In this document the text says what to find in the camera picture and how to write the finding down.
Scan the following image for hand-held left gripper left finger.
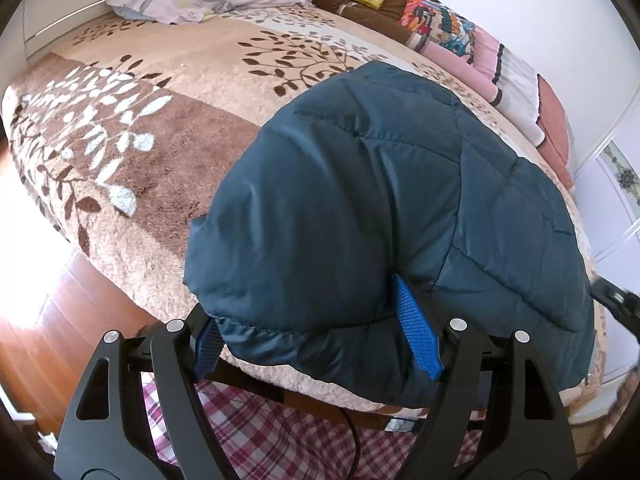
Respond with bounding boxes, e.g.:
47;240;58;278
54;304;237;480

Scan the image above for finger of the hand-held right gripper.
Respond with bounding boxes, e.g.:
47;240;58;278
592;280;640;346

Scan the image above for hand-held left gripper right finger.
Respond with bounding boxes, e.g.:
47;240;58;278
391;273;572;480

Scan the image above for dark teal quilted jacket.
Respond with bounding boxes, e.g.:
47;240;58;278
182;60;597;408

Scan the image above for red plaid pants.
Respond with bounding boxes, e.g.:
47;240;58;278
140;375;581;480

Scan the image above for white wardrobe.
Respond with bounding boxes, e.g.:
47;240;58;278
570;85;640;411

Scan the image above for beige leaf print bed blanket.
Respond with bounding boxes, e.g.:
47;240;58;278
0;2;608;411

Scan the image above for pink grey striped quilt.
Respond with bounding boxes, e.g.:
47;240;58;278
422;27;576;191

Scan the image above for colourful cartoon cushion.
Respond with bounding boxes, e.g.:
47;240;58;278
397;0;478;56

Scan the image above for brown folded quilt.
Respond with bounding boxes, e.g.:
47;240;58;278
272;0;431;51

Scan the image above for white headboard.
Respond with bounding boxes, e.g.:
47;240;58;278
20;0;116;61

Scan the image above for dark wooden bed frame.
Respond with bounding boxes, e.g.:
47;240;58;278
215;360;401;428

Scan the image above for black cable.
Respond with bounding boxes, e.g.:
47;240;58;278
341;404;362;480

